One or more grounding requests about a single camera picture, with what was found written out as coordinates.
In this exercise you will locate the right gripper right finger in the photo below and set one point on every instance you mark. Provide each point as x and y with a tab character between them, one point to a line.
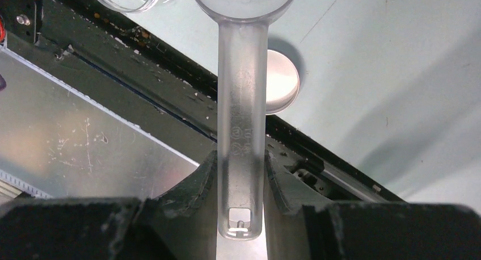
302	224

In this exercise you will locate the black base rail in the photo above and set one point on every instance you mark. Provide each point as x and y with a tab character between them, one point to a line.
119	64

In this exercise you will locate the silver jar lid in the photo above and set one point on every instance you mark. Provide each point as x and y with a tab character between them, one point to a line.
283	83

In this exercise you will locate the clear plastic scoop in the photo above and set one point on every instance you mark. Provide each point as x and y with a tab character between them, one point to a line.
241	105

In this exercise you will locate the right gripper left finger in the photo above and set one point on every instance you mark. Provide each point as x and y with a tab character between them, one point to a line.
179	224

